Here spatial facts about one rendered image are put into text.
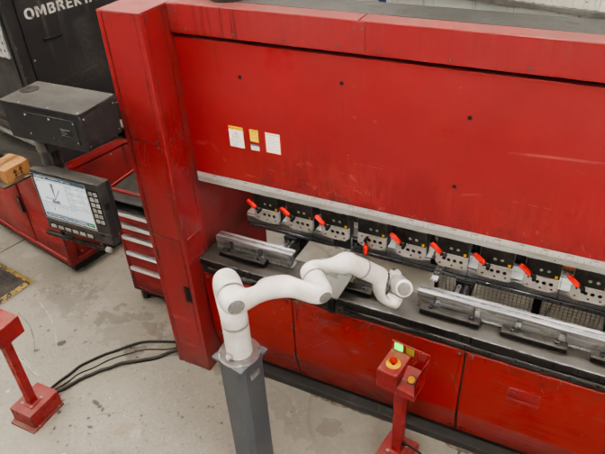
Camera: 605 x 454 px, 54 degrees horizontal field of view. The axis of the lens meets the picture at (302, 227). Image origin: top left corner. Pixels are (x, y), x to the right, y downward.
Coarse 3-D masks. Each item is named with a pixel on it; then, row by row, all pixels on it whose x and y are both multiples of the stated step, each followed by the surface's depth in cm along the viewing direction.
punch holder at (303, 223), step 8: (288, 208) 312; (296, 208) 309; (304, 208) 307; (312, 208) 306; (296, 216) 313; (304, 216) 310; (312, 216) 308; (288, 224) 318; (296, 224) 315; (304, 224) 313; (312, 224) 310
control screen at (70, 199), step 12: (36, 180) 300; (48, 180) 296; (60, 180) 291; (48, 192) 301; (60, 192) 296; (72, 192) 292; (84, 192) 288; (48, 204) 307; (60, 204) 302; (72, 204) 298; (84, 204) 293; (60, 216) 308; (72, 216) 303; (84, 216) 299
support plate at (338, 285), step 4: (328, 276) 312; (340, 276) 311; (344, 276) 311; (352, 276) 311; (332, 280) 309; (336, 280) 309; (340, 280) 308; (344, 280) 308; (348, 280) 308; (332, 284) 306; (336, 284) 306; (340, 284) 306; (344, 284) 306; (332, 288) 304; (336, 288) 304; (340, 288) 303; (344, 288) 304; (332, 292) 301; (336, 292) 301; (340, 292) 301; (332, 296) 299; (336, 296) 298
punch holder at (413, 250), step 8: (400, 232) 288; (408, 232) 286; (416, 232) 283; (424, 232) 282; (408, 240) 288; (416, 240) 286; (424, 240) 284; (400, 248) 292; (408, 248) 290; (416, 248) 288; (424, 248) 286; (408, 256) 293; (416, 256) 291; (424, 256) 288
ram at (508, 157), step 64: (192, 64) 290; (256, 64) 273; (320, 64) 258; (384, 64) 245; (192, 128) 312; (256, 128) 293; (320, 128) 276; (384, 128) 261; (448, 128) 247; (512, 128) 235; (576, 128) 224; (256, 192) 317; (320, 192) 297; (384, 192) 279; (448, 192) 264; (512, 192) 250; (576, 192) 238
